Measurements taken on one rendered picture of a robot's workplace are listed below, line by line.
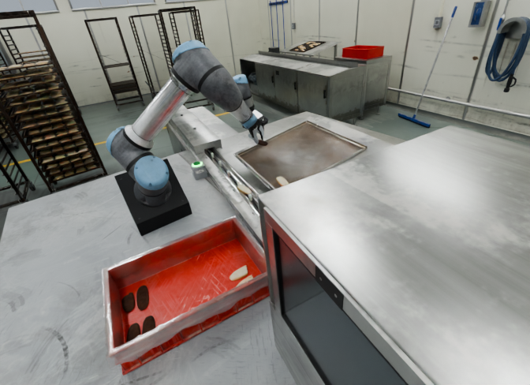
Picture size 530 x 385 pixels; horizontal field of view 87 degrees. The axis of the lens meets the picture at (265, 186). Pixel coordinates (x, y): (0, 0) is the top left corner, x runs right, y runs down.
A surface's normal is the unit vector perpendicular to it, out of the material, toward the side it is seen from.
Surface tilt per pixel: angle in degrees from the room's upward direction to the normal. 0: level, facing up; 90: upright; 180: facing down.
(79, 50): 90
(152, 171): 52
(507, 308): 0
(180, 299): 0
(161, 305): 0
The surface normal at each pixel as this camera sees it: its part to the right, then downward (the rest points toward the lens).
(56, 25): 0.46, 0.44
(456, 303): -0.09, -0.84
